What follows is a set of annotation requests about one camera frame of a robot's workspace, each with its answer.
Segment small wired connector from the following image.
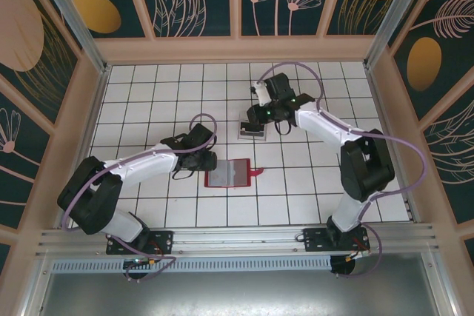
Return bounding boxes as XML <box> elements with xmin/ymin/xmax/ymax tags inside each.
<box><xmin>346</xmin><ymin>249</ymin><xmax>372</xmax><ymax>262</ymax></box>
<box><xmin>133</xmin><ymin>256</ymin><xmax>158</xmax><ymax>269</ymax></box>

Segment slotted grey cable duct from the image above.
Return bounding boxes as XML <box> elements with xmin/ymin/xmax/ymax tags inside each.
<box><xmin>50</xmin><ymin>255</ymin><xmax>333</xmax><ymax>273</ymax></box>

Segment orange oval fern art panel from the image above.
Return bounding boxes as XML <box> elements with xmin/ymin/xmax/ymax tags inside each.
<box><xmin>387</xmin><ymin>0</ymin><xmax>474</xmax><ymax>123</ymax></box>

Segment purple cable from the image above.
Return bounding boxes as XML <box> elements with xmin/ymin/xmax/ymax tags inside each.
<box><xmin>254</xmin><ymin>62</ymin><xmax>426</xmax><ymax>280</ymax></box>
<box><xmin>61</xmin><ymin>112</ymin><xmax>218</xmax><ymax>284</ymax></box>

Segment red card holder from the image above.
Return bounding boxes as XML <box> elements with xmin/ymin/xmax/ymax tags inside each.
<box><xmin>204</xmin><ymin>158</ymin><xmax>266</xmax><ymax>189</ymax></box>

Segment aluminium frame post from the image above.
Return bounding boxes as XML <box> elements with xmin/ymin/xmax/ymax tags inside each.
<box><xmin>30</xmin><ymin>0</ymin><xmax>113</xmax><ymax>75</ymax></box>
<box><xmin>361</xmin><ymin>0</ymin><xmax>425</xmax><ymax>70</ymax></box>

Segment clear acrylic card tray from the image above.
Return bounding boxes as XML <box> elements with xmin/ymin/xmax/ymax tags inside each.
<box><xmin>236</xmin><ymin>118</ymin><xmax>268</xmax><ymax>142</ymax></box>

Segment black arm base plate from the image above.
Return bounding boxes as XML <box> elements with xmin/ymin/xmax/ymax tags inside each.
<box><xmin>302</xmin><ymin>226</ymin><xmax>371</xmax><ymax>253</ymax></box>
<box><xmin>106</xmin><ymin>229</ymin><xmax>175</xmax><ymax>257</ymax></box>

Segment single flower art panel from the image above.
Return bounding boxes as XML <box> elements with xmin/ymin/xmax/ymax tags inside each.
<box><xmin>0</xmin><ymin>73</ymin><xmax>53</xmax><ymax>230</ymax></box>

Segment aluminium floor edge rail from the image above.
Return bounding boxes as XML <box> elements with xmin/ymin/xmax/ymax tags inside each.
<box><xmin>364</xmin><ymin>65</ymin><xmax>419</xmax><ymax>225</ymax></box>
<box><xmin>55</xmin><ymin>66</ymin><xmax>112</xmax><ymax>230</ymax></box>

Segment fern leaves art panel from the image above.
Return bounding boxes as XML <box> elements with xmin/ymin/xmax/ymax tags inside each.
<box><xmin>420</xmin><ymin>95</ymin><xmax>474</xmax><ymax>226</ymax></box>

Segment aluminium mounting rail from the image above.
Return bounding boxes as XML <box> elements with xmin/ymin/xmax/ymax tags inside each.
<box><xmin>35</xmin><ymin>222</ymin><xmax>442</xmax><ymax>258</ymax></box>

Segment grey metal sheet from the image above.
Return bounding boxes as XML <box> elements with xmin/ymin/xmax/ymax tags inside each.
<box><xmin>20</xmin><ymin>252</ymin><xmax>458</xmax><ymax>316</ymax></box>

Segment thin black cable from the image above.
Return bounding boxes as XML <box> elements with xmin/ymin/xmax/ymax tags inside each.
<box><xmin>274</xmin><ymin>118</ymin><xmax>296</xmax><ymax>136</ymax></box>
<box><xmin>170</xmin><ymin>167</ymin><xmax>198</xmax><ymax>181</ymax></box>

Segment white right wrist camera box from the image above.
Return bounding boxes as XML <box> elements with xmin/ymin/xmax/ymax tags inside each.
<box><xmin>250</xmin><ymin>79</ymin><xmax>270</xmax><ymax>107</ymax></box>

